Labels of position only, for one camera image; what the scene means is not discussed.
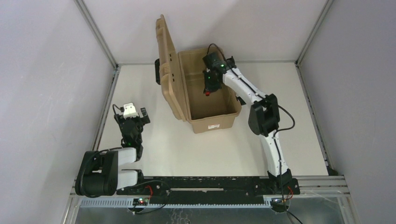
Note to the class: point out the small circuit board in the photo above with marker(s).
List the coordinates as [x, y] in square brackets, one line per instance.
[140, 201]
[279, 205]

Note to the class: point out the tan plastic storage bin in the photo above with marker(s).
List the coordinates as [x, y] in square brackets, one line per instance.
[180, 75]

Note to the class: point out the left small circuit board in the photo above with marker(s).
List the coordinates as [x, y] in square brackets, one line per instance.
[140, 201]

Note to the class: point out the aluminium frame rail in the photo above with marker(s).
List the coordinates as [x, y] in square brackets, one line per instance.
[105, 108]

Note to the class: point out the right small circuit board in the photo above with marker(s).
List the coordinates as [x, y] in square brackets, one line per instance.
[279, 205]

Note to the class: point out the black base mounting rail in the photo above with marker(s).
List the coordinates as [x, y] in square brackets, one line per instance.
[221, 190]

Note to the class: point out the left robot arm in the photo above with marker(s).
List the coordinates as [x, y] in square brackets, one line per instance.
[100, 173]

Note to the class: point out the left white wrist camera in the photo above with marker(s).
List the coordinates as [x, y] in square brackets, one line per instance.
[130, 111]

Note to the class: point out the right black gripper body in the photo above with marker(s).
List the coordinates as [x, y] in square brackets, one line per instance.
[208, 85]

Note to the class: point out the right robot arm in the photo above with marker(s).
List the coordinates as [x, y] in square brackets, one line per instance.
[263, 119]

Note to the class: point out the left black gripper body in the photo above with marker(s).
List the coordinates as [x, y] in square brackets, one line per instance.
[132, 121]

